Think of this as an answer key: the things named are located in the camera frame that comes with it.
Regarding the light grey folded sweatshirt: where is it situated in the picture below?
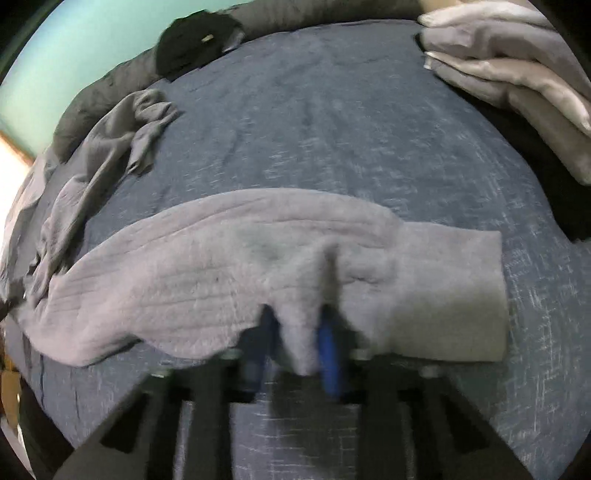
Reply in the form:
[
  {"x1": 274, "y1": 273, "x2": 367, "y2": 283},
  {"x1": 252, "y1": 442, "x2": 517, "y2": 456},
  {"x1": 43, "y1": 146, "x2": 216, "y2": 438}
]
[{"x1": 419, "y1": 25, "x2": 591, "y2": 100}]

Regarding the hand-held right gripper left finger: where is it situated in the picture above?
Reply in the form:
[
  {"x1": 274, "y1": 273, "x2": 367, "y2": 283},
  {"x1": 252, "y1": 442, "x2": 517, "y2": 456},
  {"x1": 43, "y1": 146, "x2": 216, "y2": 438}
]
[{"x1": 53, "y1": 307, "x2": 280, "y2": 480}]

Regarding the dark grey rolled duvet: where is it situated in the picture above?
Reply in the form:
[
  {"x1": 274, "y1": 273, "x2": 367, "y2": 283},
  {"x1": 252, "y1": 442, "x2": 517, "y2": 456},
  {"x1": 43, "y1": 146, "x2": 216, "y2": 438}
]
[{"x1": 51, "y1": 0, "x2": 421, "y2": 160}]

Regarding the grey ribbed sweater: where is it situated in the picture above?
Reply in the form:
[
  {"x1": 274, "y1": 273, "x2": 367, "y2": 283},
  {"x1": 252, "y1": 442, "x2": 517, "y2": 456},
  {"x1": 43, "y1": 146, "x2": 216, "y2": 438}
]
[{"x1": 0, "y1": 88, "x2": 509, "y2": 367}]

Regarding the blue patterned bedspread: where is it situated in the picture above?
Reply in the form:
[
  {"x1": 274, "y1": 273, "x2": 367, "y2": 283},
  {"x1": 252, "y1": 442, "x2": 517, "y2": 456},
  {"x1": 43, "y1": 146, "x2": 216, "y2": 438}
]
[{"x1": 0, "y1": 18, "x2": 591, "y2": 480}]

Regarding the white folded sweatshirt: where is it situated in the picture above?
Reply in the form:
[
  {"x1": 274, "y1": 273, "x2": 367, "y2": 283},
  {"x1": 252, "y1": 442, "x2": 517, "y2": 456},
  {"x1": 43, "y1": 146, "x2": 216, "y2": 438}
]
[{"x1": 417, "y1": 4, "x2": 591, "y2": 61}]

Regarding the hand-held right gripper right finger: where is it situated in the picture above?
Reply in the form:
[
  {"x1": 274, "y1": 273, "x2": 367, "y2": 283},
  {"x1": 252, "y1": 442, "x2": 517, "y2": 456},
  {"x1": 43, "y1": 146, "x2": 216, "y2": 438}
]
[{"x1": 316, "y1": 308, "x2": 536, "y2": 480}]

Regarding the heather grey folded garment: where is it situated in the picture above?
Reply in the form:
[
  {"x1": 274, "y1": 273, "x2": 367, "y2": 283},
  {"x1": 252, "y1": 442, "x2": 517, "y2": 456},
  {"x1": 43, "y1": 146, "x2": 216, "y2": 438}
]
[{"x1": 505, "y1": 85, "x2": 591, "y2": 185}]

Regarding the black garment with small label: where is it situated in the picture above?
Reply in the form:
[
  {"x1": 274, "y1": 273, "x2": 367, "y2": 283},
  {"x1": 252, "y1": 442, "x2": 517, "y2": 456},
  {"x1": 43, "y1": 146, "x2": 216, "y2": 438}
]
[{"x1": 154, "y1": 13, "x2": 245, "y2": 78}]

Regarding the white folded garment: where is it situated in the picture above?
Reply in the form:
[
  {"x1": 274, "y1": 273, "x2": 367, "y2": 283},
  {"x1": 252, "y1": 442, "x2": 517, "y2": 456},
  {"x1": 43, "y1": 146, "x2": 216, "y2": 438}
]
[{"x1": 424, "y1": 50, "x2": 591, "y2": 134}]

